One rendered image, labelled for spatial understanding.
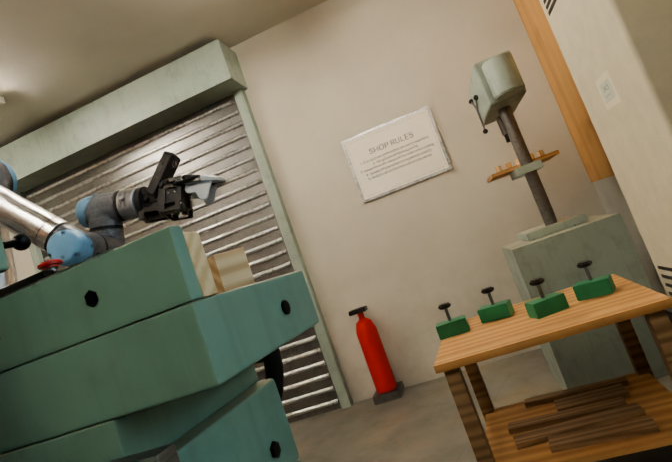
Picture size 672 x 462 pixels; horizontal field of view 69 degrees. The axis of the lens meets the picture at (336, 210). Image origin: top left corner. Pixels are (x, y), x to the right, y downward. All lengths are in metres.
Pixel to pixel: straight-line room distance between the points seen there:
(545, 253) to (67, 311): 2.16
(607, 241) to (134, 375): 2.23
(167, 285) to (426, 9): 3.36
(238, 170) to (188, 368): 3.32
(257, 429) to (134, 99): 3.48
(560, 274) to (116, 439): 2.16
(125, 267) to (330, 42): 3.35
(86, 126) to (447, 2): 2.71
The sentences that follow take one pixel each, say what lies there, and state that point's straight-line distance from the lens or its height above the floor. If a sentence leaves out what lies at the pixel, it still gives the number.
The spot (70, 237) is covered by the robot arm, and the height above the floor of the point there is 1.13.
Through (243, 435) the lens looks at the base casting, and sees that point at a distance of 0.50.
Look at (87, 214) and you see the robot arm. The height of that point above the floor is 1.21.
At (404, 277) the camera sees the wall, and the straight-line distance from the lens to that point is 3.35.
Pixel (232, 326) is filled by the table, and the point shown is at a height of 0.87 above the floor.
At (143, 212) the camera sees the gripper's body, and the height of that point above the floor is 1.16.
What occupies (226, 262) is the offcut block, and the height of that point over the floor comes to 0.93.
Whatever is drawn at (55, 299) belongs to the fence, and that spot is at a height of 0.94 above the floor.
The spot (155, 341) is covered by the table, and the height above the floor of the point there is 0.88.
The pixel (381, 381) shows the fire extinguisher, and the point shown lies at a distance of 3.33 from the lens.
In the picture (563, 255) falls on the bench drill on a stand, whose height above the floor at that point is 0.61.
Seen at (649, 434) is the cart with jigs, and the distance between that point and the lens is 1.70.
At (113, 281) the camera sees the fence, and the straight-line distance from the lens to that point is 0.39.
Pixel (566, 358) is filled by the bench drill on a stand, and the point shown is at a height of 0.18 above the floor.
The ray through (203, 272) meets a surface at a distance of 0.37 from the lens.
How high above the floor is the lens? 0.89
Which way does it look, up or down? 7 degrees up
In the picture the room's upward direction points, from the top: 20 degrees counter-clockwise
